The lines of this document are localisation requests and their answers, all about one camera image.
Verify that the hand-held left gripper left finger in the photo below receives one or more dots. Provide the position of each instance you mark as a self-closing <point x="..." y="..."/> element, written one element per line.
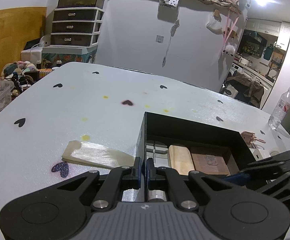
<point x="139" y="175"/>

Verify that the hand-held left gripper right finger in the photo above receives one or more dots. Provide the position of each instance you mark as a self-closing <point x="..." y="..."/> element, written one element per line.
<point x="148" y="175"/>

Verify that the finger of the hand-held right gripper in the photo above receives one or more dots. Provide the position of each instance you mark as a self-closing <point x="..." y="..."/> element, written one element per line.
<point x="237" y="179"/>
<point x="279" y="161"/>

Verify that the white round container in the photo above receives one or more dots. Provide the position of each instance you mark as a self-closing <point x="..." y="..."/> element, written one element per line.
<point x="274" y="151"/>

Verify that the small white cylinder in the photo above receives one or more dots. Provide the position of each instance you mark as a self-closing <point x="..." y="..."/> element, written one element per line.
<point x="157" y="195"/>

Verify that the grey striped white box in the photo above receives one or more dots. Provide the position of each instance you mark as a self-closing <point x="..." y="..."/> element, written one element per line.
<point x="160" y="155"/>

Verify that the brown box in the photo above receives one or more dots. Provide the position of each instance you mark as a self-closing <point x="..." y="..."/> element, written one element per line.
<point x="210" y="163"/>

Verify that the wooden oval lid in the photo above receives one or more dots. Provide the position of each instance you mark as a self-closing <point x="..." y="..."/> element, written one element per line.
<point x="181" y="160"/>

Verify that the black box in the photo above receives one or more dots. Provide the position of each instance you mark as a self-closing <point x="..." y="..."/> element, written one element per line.
<point x="185" y="130"/>

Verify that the clear water bottle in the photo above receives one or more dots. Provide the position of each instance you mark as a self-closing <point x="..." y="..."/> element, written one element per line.
<point x="281" y="110"/>

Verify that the beige flat packet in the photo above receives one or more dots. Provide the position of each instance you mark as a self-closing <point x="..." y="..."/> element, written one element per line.
<point x="92" y="153"/>

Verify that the brown jacket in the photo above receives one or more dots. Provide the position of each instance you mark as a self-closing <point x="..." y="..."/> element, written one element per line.
<point x="247" y="85"/>

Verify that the white washing machine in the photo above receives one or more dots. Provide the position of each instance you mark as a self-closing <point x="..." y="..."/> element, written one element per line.
<point x="236" y="70"/>

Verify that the white plush sheep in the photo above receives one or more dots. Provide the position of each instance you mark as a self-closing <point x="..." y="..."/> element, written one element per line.
<point x="228" y="50"/>

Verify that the pink ribbons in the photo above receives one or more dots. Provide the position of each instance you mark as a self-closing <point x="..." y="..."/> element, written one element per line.
<point x="228" y="33"/>

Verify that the white plastic bag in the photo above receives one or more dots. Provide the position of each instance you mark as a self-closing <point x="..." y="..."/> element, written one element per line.
<point x="214" y="25"/>

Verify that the pile of plush toys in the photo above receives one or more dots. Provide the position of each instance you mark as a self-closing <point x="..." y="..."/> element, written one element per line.
<point x="20" y="70"/>

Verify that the white plastic drawer unit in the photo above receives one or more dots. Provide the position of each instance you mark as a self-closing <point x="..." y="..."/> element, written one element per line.
<point x="75" y="26"/>

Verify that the black tablet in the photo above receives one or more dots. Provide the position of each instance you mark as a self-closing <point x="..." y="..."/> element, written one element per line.
<point x="32" y="44"/>

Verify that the white wall socket plate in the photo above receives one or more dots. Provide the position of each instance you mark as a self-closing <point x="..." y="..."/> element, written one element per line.
<point x="159" y="39"/>

